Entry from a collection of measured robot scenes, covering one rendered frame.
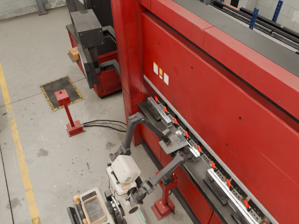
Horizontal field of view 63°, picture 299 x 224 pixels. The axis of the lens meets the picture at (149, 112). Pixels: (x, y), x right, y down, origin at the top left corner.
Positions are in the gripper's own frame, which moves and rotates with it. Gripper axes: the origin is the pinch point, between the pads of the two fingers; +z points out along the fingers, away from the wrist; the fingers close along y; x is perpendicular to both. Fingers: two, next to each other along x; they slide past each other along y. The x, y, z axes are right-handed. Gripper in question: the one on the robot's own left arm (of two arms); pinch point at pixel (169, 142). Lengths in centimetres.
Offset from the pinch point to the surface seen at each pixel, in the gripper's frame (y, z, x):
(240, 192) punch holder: -82, -10, -22
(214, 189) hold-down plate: -60, 17, -5
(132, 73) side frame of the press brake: 85, -30, -18
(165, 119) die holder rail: 35.4, 13.8, -12.4
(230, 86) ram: -43, -81, -62
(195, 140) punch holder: -20.6, -7.9, -21.8
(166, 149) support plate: -3.2, -0.3, 6.6
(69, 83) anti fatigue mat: 290, 67, 93
